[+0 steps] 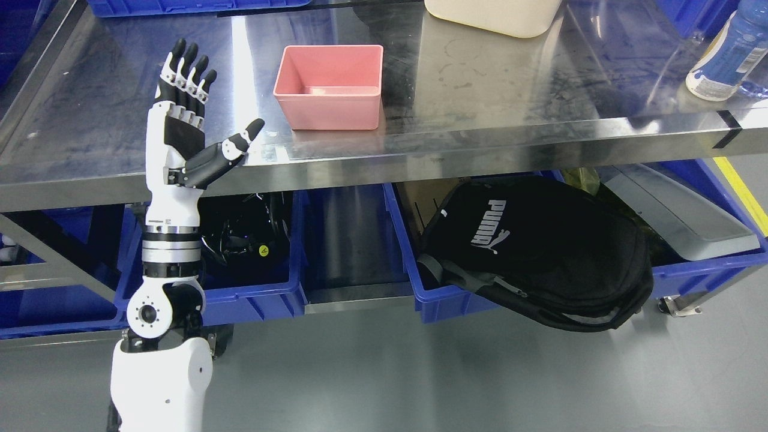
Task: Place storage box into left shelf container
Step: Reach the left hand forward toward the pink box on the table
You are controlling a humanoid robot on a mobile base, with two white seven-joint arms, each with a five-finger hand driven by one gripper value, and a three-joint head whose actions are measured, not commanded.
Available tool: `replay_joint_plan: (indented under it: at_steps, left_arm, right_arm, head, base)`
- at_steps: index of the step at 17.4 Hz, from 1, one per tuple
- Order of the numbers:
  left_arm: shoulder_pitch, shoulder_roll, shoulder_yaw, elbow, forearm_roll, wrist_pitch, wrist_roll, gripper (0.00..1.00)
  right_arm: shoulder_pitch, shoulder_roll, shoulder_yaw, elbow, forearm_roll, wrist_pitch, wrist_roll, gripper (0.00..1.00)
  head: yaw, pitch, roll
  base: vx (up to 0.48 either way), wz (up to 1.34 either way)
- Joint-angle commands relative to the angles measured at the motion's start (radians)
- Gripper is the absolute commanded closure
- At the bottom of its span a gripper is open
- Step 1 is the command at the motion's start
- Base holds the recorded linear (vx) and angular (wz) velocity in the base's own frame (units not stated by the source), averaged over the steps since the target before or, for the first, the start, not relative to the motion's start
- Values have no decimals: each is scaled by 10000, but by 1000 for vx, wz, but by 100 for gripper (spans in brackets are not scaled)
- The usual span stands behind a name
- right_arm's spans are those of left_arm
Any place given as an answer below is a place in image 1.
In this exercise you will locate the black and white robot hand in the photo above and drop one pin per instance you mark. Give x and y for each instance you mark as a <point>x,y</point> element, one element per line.
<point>179,165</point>

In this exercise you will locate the pink plastic storage box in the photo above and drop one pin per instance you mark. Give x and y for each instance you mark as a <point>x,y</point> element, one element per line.
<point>331,87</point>

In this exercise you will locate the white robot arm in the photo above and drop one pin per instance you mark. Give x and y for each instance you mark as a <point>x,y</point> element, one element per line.
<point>162,365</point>

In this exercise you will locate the cream plastic container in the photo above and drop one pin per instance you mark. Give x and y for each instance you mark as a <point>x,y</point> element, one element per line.
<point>520,19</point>

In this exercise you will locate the blue bin far left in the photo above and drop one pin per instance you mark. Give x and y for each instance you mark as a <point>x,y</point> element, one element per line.
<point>63,269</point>

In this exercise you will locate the blue bin on table top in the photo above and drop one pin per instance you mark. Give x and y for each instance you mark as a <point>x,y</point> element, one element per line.
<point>163,8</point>

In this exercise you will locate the black Puma backpack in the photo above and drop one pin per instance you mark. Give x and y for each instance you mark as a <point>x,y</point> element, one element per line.
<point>541,248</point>

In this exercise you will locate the grey flat device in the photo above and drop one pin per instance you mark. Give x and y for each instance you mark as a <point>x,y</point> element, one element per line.
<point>694,227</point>

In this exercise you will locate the blue bin with backpack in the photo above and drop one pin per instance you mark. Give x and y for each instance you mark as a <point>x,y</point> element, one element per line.
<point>678,278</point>

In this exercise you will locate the blue labelled bottle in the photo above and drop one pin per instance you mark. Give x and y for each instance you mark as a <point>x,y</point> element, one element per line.
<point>734,53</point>

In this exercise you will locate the blue bin with black cables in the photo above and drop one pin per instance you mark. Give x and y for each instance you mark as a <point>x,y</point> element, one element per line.
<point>251,259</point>

